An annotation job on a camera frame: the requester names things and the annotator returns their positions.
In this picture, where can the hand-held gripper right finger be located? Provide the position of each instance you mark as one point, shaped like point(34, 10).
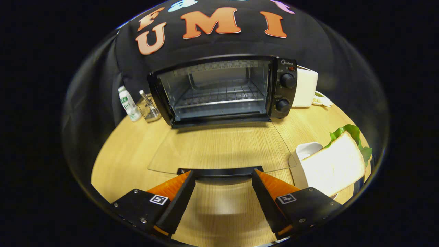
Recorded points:
point(269, 204)

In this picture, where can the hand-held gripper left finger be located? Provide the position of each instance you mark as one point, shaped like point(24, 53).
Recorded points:
point(178, 204)

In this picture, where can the toast and lettuce sandwich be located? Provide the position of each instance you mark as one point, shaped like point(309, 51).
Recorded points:
point(332, 164)

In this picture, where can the black toaster oven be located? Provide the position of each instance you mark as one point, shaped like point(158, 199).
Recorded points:
point(283, 92)

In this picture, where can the white pop-up toaster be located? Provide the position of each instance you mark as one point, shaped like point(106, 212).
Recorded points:
point(305, 87)

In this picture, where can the white rectangular tray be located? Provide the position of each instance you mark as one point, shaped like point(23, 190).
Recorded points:
point(303, 151)

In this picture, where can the clear glass container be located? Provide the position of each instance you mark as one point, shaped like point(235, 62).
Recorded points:
point(152, 113)

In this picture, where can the white bottle with green label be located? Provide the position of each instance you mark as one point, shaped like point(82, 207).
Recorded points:
point(128, 104)

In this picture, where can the white-tipped utensil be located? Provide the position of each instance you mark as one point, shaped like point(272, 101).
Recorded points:
point(143, 96)

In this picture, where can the small white divided seed dish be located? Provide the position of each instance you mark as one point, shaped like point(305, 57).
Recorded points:
point(320, 100)

